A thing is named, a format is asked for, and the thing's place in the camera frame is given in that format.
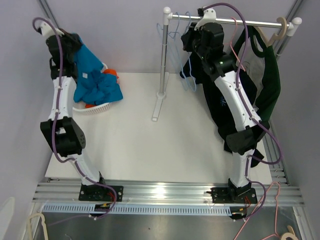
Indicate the beige hanger on floor right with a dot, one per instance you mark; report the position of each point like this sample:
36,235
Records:
289,235

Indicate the orange t shirt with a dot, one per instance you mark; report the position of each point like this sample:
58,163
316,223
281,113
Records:
110,72

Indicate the pink wire hanger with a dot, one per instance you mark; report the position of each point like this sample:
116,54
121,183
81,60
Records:
232,45

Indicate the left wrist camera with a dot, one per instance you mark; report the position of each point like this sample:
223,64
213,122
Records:
47,31

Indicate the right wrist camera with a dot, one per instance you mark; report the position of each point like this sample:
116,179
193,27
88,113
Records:
206,16

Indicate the blue t shirt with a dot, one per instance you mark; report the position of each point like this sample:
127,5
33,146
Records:
84,57

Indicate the beige hanger on floor left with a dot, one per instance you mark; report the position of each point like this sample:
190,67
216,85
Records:
32,223

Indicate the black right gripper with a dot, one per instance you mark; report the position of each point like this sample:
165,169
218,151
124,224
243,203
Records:
188,37

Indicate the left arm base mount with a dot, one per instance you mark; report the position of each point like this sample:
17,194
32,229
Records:
94,193

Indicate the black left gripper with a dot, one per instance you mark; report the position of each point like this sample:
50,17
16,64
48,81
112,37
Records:
73,38

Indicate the green and white t shirt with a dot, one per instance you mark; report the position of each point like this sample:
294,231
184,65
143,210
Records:
261,66

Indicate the black t shirt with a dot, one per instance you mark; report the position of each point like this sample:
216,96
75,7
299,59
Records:
218,107

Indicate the light blue wire hanger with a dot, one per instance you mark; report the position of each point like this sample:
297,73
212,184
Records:
173,54
189,81

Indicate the aluminium rail frame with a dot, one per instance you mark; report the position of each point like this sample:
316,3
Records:
163,161

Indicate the beige hanger on floor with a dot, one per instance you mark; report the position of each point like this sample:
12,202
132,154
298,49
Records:
289,235
32,223

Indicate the white slotted cable duct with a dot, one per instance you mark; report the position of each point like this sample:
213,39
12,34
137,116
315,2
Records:
139,209

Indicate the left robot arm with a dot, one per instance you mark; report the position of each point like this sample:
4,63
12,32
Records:
64,136

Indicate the beige wooden hanger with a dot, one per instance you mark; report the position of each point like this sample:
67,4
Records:
281,24

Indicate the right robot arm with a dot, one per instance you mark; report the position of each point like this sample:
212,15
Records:
230,108

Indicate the white plastic basket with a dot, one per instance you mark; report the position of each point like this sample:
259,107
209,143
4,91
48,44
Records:
95,107

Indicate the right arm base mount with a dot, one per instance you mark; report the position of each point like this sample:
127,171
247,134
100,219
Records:
229,195

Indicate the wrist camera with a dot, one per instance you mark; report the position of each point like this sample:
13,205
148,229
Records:
47,31
206,16

